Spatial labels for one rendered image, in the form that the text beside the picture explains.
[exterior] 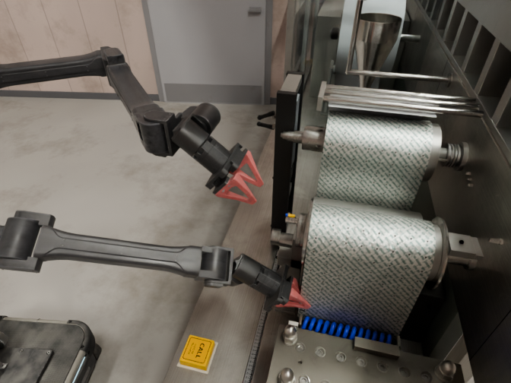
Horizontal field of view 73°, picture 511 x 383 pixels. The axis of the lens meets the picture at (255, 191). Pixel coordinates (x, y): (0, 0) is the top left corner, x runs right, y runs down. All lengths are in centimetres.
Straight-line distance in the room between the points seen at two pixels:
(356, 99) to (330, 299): 46
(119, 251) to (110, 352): 142
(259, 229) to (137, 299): 119
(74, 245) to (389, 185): 70
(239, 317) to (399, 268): 49
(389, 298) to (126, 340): 160
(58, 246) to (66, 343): 123
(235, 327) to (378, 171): 56
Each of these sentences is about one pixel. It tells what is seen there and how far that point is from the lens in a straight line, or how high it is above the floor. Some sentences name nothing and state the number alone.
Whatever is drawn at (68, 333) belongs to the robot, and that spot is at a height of 24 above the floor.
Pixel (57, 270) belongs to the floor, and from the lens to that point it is 261.
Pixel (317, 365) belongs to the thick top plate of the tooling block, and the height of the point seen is 103.
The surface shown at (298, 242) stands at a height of 125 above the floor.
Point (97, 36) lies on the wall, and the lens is 452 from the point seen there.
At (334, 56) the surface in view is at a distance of 159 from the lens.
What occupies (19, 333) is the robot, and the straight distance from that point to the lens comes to 209.
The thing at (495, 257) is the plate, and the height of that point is 132.
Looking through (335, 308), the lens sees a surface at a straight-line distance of 86.
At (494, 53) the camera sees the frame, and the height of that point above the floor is 155.
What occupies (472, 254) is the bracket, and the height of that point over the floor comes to 129.
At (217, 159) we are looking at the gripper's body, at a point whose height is 142.
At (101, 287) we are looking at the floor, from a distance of 240.
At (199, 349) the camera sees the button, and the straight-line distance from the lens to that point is 98.
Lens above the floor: 179
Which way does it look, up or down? 39 degrees down
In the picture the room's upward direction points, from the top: straight up
